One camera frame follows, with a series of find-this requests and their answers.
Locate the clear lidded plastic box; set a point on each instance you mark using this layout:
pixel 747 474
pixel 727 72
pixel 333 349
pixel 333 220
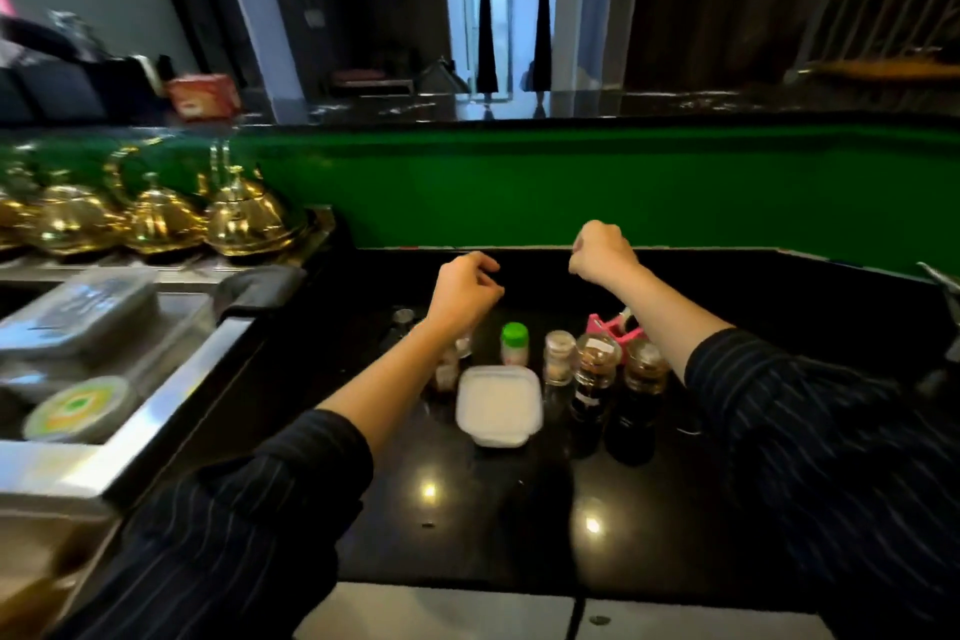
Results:
pixel 75 313

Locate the person's left forearm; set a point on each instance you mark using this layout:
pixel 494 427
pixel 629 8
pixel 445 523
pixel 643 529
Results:
pixel 390 377

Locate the red box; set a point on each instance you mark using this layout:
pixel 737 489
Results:
pixel 204 96

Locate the clear glass spice jar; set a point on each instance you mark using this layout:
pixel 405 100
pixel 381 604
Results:
pixel 559 358

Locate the dark sauce bottle gold cap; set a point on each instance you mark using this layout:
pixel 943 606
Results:
pixel 637 399

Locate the dark sauce bottle white label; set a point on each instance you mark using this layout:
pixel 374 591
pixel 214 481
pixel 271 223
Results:
pixel 592 384

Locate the person's left fingers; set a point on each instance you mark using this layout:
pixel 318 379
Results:
pixel 480 264

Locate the small dark capped jar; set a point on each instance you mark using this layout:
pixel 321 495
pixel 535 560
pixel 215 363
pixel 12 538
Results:
pixel 401 324

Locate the stainless steel counter tray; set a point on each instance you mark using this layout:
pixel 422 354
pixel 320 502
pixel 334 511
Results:
pixel 112 392

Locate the person's right hand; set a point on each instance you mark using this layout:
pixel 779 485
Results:
pixel 600 253

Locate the white square plastic container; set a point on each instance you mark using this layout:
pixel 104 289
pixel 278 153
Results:
pixel 499 406

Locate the person's right fingers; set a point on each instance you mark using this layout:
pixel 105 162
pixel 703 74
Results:
pixel 585 242

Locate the small brown spice bottle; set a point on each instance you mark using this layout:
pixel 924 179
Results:
pixel 448 369

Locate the person's left hand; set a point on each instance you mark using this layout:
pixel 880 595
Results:
pixel 461 291

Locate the green capped small bottle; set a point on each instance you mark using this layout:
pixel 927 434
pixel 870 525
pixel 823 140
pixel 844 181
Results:
pixel 514 344

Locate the golden teapot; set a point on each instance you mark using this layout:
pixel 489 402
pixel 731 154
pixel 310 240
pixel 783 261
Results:
pixel 71 216
pixel 247 216
pixel 159 219
pixel 9 216

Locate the person's right forearm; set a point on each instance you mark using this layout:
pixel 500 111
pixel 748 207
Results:
pixel 667 321

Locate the black curtain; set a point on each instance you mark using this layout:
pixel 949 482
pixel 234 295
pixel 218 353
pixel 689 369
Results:
pixel 543 2
pixel 486 2

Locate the pink plastic holder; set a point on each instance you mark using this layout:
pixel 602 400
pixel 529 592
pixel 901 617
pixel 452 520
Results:
pixel 611 328

